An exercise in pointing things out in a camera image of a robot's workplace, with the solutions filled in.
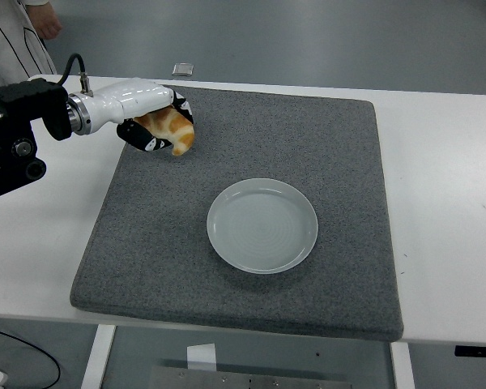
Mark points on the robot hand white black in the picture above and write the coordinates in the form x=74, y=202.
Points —
x=129, y=99

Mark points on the croissant bread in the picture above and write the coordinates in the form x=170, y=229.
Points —
x=178, y=131

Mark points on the pale grey round plate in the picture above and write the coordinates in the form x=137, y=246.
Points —
x=263, y=231

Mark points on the small square metal floor socket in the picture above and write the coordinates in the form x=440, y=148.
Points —
x=183, y=69

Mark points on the person's hand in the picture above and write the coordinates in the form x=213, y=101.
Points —
x=45, y=20

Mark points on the person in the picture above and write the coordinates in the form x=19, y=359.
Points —
x=8, y=44

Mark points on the grey felt mat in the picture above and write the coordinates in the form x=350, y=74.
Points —
x=267, y=133

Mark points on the white table leg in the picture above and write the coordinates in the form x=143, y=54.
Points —
x=99, y=356
x=402, y=366

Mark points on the black table control panel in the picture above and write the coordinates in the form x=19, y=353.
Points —
x=478, y=351

